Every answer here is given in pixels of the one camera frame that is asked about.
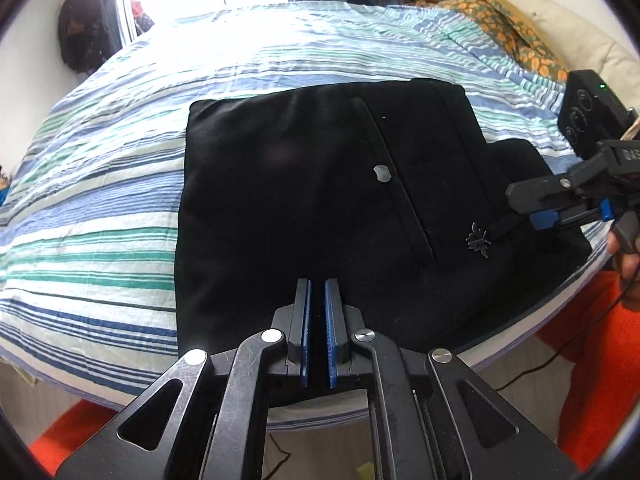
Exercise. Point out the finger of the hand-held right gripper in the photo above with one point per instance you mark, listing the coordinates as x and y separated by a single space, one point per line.
550 192
546 220

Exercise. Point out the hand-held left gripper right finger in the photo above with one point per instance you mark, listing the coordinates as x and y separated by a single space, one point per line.
331 335

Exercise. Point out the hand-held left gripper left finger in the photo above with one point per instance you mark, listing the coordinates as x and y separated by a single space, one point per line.
306 335

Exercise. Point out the black pants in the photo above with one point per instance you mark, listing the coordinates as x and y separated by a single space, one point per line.
280 200

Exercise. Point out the person's right hand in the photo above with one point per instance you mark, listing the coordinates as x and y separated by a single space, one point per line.
631 267

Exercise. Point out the cream pillow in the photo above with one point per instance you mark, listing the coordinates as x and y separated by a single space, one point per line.
575 25

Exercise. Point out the orange floral quilt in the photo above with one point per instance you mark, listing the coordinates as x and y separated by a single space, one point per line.
500 25

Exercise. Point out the person's orange fleece clothing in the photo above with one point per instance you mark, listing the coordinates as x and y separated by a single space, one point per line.
600 360

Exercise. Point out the striped blue green bedsheet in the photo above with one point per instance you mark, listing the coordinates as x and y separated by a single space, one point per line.
100 185

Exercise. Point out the red clothes by door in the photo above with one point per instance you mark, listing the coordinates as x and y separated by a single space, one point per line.
142 17

